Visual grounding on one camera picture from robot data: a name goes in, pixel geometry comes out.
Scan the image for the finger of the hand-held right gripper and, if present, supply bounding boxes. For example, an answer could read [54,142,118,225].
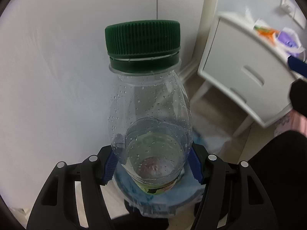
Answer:
[288,55,307,78]

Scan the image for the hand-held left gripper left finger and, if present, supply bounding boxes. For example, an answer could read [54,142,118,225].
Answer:
[26,145,118,230]

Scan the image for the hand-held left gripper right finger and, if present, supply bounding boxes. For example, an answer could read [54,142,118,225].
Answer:
[187,144,281,230]

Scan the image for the orange paper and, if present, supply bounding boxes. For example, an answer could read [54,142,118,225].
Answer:
[255,28,280,41]

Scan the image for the round trash bin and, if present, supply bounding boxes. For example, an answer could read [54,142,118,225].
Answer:
[113,144,207,219]

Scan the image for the clear plastic bottle green cap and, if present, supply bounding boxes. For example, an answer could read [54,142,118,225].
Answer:
[105,21,192,194]

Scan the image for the purple and white packet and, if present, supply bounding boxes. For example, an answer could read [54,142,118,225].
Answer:
[273,27,305,57]

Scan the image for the pink floral cloth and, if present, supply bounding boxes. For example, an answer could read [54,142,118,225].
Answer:
[273,110,307,137]

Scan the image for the white nightstand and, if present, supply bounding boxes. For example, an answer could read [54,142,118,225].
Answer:
[189,12,307,138]

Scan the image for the black shoe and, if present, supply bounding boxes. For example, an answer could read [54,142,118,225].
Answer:
[123,198,170,230]

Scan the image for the person's black pants leg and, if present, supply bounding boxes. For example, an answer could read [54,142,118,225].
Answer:
[241,129,307,230]

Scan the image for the white wall socket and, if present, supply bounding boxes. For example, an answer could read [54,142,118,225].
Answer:
[279,0,304,27]

